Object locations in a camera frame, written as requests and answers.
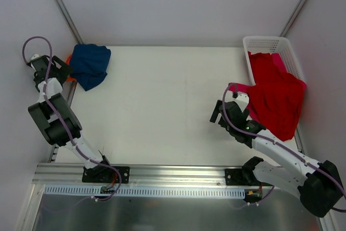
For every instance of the pink t-shirt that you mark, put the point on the pink t-shirt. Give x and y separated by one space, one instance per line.
271 77

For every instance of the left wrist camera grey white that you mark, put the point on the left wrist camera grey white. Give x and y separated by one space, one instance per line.
34 58

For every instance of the folded orange t-shirt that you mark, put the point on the folded orange t-shirt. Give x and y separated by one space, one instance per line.
69 79

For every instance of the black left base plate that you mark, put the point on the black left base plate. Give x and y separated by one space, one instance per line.
120 173

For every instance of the aluminium mounting rail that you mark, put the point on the aluminium mounting rail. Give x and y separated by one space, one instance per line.
142 175

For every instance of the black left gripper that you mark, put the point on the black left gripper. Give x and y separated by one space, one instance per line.
60 68

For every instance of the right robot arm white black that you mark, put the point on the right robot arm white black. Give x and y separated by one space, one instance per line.
316 184

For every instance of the aluminium frame post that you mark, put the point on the aluminium frame post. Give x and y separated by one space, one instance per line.
69 21
293 17

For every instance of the white plastic basket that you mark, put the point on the white plastic basket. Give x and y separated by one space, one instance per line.
272 44

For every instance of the white slotted cable duct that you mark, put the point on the white slotted cable duct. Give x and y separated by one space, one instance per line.
222 193

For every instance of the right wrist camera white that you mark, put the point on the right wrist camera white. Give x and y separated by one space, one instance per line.
242 100

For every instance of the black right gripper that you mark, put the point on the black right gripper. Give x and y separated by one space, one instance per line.
220 116

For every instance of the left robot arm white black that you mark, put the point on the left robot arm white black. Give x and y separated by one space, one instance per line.
57 122

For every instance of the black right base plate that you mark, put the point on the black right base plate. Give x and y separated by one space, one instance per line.
235 177

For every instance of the red t-shirt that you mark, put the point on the red t-shirt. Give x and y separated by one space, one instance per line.
279 114

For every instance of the navy blue printed t-shirt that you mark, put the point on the navy blue printed t-shirt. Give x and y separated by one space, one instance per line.
89 63

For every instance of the right aluminium frame post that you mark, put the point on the right aluminium frame post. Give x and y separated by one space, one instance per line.
293 17

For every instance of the left aluminium frame post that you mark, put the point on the left aluminium frame post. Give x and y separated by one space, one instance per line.
69 21

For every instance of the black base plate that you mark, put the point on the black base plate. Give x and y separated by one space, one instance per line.
120 173
235 177

